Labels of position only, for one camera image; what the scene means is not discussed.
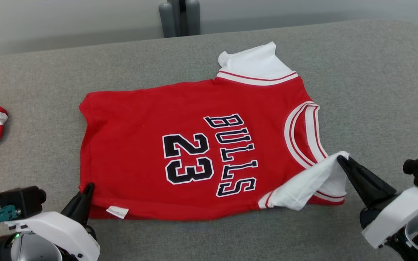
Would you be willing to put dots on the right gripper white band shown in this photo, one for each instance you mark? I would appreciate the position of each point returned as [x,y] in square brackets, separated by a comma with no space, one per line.
[394,214]

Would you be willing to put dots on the red Bulls 23 jersey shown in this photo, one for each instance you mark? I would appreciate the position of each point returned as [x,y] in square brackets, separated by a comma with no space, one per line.
[140,145]

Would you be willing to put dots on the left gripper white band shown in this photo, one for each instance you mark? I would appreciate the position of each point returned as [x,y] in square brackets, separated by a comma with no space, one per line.
[71,235]

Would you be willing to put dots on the grey metal partition post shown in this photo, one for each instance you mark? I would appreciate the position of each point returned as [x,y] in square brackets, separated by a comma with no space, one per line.
[178,7]

